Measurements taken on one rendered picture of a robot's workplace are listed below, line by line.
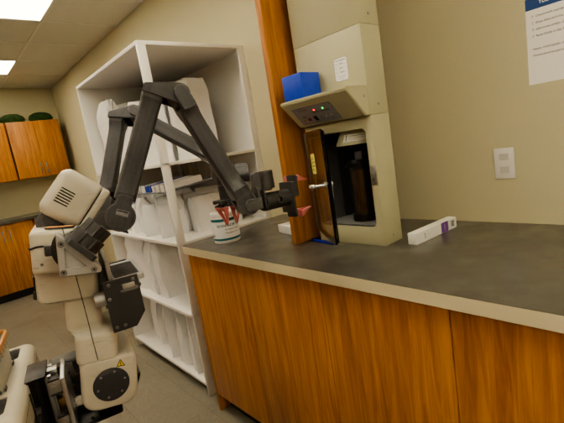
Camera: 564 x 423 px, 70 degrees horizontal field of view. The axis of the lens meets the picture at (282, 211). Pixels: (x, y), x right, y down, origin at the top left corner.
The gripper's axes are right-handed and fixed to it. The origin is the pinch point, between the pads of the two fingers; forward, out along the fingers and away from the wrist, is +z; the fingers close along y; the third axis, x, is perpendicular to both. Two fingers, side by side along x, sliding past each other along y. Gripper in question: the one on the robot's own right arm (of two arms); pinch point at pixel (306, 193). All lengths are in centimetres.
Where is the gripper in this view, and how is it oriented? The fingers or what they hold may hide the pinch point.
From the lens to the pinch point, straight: 140.1
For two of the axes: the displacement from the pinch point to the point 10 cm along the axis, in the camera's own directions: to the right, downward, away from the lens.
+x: -6.4, 0.1, 7.7
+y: -1.5, -9.8, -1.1
